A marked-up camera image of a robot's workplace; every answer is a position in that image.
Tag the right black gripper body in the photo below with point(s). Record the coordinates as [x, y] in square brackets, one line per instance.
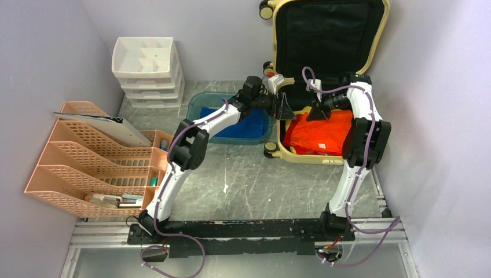
[336, 101]

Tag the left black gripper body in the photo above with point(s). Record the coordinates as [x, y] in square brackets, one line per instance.
[264, 102]

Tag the red cloth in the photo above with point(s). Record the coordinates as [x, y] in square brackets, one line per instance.
[322, 137]

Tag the blue cloth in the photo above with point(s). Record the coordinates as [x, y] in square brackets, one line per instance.
[253, 127]

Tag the teal plastic bin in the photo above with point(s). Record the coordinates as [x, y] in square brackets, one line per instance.
[205, 103]

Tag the yellow hard-shell suitcase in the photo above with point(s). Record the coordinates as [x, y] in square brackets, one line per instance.
[328, 39]

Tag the white plastic drawer unit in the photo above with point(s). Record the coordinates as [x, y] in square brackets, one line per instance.
[149, 71]

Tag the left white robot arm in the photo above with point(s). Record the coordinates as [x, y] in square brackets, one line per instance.
[187, 150]

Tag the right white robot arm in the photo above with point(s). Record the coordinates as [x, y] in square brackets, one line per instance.
[365, 143]

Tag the yellow folded cloth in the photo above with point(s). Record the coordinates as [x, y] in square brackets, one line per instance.
[300, 115]

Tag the grey blue capped bottle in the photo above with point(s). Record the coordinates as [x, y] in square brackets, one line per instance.
[164, 145]

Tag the grey folder in organizer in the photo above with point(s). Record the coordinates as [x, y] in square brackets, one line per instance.
[117, 128]

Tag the orange mesh file organizer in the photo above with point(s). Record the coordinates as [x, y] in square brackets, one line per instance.
[78, 161]

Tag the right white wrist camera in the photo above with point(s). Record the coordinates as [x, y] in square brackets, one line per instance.
[314, 85]

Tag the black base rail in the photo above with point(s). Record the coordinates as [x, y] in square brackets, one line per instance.
[301, 236]

